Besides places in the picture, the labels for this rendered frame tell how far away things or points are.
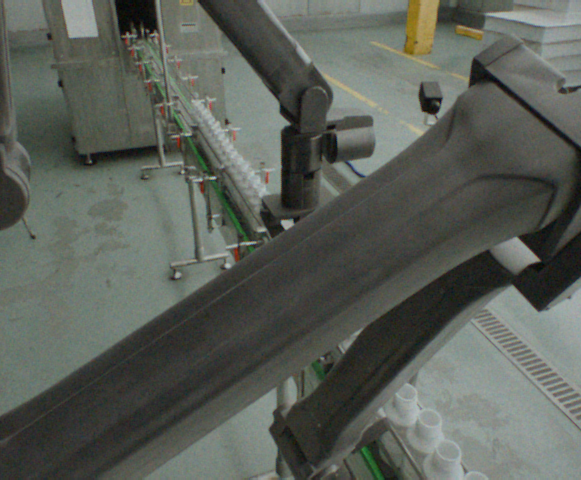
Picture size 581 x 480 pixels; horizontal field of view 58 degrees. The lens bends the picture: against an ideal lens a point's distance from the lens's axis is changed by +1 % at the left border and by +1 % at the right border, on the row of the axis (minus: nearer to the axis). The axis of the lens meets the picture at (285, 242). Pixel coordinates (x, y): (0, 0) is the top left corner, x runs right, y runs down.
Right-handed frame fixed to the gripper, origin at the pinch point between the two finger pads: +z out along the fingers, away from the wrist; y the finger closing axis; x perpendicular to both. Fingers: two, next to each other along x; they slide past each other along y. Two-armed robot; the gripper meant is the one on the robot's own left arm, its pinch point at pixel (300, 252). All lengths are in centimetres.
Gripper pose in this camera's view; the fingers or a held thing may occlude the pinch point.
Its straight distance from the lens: 79.1
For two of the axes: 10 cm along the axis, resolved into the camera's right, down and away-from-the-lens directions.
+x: 3.4, 5.0, -7.9
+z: 0.0, 8.4, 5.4
